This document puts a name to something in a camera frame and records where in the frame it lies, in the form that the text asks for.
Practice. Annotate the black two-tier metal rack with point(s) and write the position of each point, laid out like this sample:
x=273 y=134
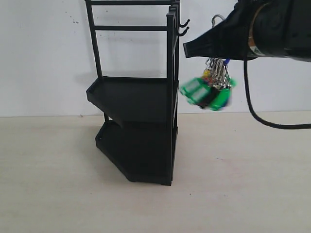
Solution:
x=140 y=114

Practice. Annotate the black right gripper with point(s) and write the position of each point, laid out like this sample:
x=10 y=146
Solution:
x=228 y=39

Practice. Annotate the colourful key tag bunch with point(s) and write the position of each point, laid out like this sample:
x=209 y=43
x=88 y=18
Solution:
x=212 y=89

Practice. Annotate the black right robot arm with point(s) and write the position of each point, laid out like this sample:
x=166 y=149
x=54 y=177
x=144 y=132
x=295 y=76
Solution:
x=270 y=28

